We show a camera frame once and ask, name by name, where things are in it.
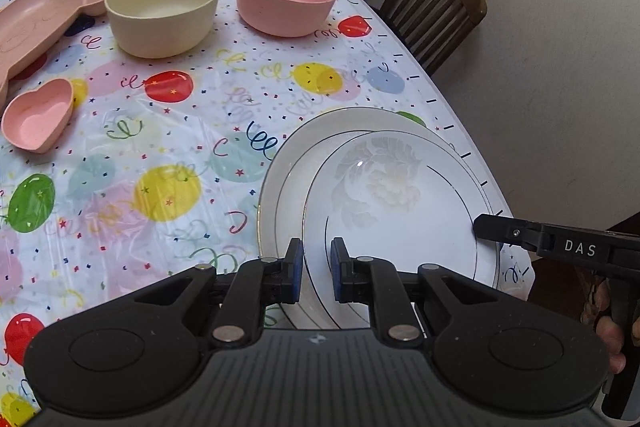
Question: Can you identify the dark wooden chair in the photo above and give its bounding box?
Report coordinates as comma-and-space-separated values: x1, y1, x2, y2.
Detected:
370, 0, 488, 78

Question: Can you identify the pink bear-shaped divided plate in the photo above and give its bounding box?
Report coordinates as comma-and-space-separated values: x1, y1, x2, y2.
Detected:
0, 0, 122, 105

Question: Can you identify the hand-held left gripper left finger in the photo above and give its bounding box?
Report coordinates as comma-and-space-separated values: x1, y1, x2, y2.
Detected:
120, 237, 304, 348

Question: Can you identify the balloon print tablecloth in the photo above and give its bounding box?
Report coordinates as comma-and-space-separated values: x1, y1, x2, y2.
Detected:
0, 0, 532, 427

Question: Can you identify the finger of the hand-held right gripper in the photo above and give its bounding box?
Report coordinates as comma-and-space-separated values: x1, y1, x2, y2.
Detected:
472, 213, 546, 258

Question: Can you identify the white floral plate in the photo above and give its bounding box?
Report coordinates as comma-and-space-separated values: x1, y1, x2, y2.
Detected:
302, 130, 502, 333

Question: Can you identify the large white plate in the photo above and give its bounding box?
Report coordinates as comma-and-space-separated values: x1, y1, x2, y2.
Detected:
256, 107, 503, 333

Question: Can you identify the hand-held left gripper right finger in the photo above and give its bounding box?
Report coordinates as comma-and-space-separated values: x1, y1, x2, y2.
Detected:
330, 237, 507, 349

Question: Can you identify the person's right hand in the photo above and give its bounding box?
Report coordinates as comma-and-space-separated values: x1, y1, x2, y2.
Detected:
595, 315, 627, 374

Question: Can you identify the pink heart-shaped small bowl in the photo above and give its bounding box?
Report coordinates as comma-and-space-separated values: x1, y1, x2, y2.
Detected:
1, 78, 76, 155

